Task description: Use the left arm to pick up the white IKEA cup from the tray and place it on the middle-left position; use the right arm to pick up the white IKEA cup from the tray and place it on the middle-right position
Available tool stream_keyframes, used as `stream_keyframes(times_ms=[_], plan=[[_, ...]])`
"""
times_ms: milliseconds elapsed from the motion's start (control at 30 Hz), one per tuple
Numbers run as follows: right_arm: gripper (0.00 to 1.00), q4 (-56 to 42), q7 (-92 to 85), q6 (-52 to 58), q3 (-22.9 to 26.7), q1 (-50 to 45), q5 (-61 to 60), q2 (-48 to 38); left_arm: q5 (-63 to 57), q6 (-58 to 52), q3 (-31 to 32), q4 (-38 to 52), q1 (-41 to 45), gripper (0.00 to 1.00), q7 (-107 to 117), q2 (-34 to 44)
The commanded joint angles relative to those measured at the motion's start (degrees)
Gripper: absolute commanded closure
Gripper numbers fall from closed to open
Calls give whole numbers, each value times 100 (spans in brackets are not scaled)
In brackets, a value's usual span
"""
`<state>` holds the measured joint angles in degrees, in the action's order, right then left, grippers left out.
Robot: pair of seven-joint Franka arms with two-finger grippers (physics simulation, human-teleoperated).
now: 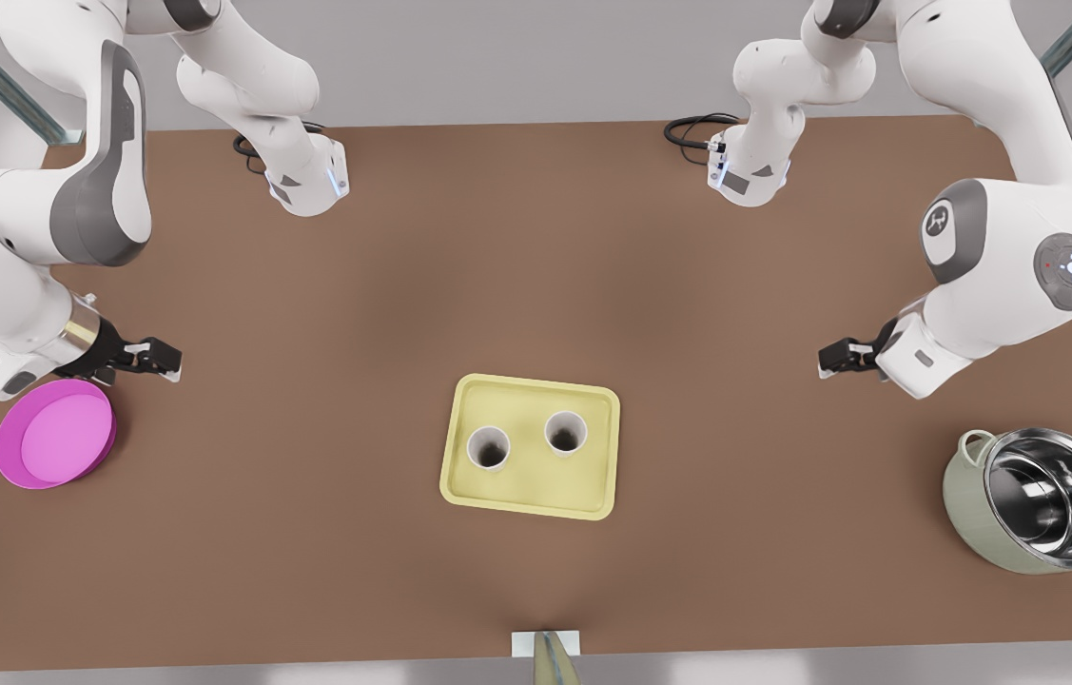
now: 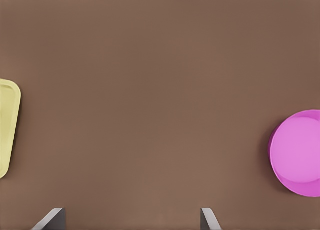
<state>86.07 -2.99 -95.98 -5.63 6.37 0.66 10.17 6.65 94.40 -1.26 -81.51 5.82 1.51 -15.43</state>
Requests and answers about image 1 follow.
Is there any white IKEA cup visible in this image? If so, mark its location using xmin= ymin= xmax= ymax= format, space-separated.
xmin=466 ymin=425 xmax=511 ymax=472
xmin=544 ymin=410 xmax=589 ymax=458

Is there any yellow rectangular tray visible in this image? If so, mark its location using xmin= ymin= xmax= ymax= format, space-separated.
xmin=439 ymin=373 xmax=621 ymax=521

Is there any pink round plate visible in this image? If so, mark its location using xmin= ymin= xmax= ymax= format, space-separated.
xmin=0 ymin=379 xmax=118 ymax=491

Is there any green steel-lined pot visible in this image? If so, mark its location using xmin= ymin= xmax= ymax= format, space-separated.
xmin=942 ymin=426 xmax=1072 ymax=576

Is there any black cable loop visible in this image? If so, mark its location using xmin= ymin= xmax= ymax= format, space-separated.
xmin=232 ymin=121 xmax=327 ymax=176
xmin=664 ymin=113 xmax=744 ymax=151

